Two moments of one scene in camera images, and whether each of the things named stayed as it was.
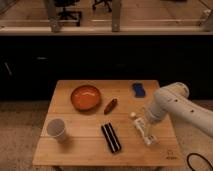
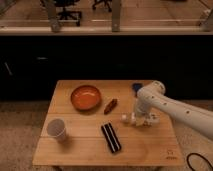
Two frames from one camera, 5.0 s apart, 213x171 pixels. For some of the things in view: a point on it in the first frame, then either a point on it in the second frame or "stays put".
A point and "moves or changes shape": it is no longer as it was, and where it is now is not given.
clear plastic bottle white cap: (139, 123) moves or changes shape
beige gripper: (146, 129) to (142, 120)
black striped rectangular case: (111, 137) stays put
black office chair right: (107, 2) stays put
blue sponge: (139, 92) stays put
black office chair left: (71, 15) stays put
